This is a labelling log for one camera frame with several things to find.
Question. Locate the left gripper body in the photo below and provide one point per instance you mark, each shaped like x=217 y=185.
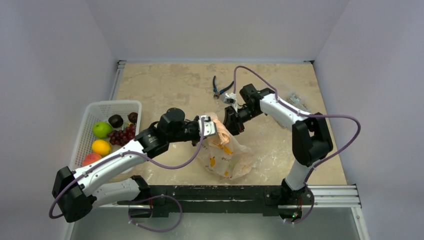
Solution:
x=194 y=140

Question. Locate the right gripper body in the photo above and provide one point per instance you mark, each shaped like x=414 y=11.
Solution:
x=234 y=119

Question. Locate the translucent orange plastic bag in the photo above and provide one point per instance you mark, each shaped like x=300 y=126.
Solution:
x=223 y=155

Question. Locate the yellow fake lemon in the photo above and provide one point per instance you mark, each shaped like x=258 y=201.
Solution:
x=101 y=147

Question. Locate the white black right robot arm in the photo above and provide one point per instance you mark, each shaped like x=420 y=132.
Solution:
x=311 y=140

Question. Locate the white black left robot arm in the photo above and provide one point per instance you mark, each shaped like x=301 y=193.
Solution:
x=76 y=191

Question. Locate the dark red fake plum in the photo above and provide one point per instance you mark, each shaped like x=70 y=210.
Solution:
x=133 y=117

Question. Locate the dark red fake grape bunch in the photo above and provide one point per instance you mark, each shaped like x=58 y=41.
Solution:
x=123 y=136

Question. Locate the dark brown fake fruit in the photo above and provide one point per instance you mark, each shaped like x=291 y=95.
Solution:
x=116 y=121

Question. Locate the green fake apple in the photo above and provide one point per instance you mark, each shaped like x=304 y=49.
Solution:
x=102 y=129

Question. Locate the red yellow fake peach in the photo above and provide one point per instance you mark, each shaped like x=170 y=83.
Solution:
x=91 y=158

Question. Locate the clear plastic screw box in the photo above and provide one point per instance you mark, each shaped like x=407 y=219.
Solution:
x=287 y=92

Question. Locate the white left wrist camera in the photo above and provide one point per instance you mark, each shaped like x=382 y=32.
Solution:
x=207 y=127

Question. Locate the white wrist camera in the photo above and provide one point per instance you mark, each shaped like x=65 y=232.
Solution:
x=230 y=99
x=207 y=127

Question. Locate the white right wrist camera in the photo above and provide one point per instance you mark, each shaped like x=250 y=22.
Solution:
x=230 y=99

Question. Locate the black metal base rail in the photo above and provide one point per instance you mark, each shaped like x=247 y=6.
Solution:
x=267 y=200

